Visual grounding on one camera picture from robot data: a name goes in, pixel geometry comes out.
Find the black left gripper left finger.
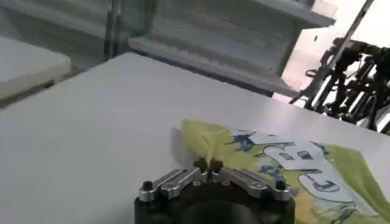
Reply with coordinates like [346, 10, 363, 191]
[138, 157, 209, 203]

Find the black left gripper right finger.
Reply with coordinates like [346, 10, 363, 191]
[208, 158, 293, 202]

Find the yellow-green printed t-shirt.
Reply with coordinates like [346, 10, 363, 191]
[181, 118, 390, 224]

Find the grey shelf unit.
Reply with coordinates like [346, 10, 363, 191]
[127, 0, 336, 98]

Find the dark metal stand pole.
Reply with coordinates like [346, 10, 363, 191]
[103, 0, 122, 61]

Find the small white side table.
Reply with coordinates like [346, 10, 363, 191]
[0, 35, 72, 104]

